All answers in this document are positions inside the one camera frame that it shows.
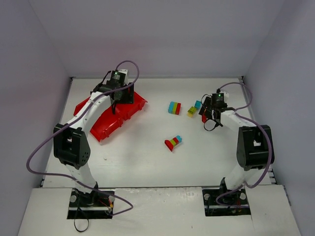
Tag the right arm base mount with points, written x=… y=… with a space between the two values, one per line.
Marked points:
x=235 y=204

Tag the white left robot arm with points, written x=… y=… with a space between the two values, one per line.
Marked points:
x=71 y=146

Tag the red divided plastic bin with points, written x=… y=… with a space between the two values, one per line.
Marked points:
x=109 y=122

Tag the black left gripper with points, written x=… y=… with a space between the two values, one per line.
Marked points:
x=127 y=96

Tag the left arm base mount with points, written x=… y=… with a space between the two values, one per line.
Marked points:
x=90 y=206

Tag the cyan green red brick stack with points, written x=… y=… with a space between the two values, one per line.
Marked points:
x=174 y=108

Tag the red green cyan brick tower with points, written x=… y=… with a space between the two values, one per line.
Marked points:
x=172 y=143

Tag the red lego piece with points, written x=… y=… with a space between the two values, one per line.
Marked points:
x=204 y=118

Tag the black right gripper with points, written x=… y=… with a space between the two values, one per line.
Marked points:
x=207 y=112

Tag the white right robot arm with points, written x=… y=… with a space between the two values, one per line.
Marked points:
x=254 y=152

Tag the lime green lego brick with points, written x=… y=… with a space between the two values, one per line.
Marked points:
x=192 y=109

